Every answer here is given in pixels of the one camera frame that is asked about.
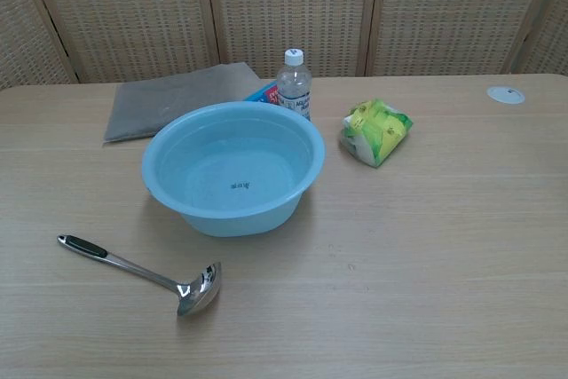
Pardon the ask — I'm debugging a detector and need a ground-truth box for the metal ladle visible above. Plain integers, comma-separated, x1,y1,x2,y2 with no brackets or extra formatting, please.
57,233,223,318

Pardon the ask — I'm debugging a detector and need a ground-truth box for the clear plastic water bottle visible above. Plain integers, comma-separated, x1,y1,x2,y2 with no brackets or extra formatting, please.
275,48,312,122

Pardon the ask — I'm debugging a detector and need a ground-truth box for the light blue bowl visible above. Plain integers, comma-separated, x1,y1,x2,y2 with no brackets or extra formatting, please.
141,101,327,238

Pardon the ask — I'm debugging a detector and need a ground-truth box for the blue cling film box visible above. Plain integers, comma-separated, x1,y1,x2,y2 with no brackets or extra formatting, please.
242,79,280,106

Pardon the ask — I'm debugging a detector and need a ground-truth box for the green yellow tissue pack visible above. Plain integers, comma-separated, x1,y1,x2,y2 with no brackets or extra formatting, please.
339,98,414,170

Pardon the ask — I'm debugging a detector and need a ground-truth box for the grey folded cloth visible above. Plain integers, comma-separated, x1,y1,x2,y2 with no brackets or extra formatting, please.
102,61,266,145

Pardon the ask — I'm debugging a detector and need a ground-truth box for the woven bamboo folding screen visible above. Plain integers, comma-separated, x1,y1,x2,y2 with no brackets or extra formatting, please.
0,0,568,91

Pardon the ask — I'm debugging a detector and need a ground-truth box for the white round cable grommet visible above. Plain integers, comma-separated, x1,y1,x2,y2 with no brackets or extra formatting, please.
486,85,526,106

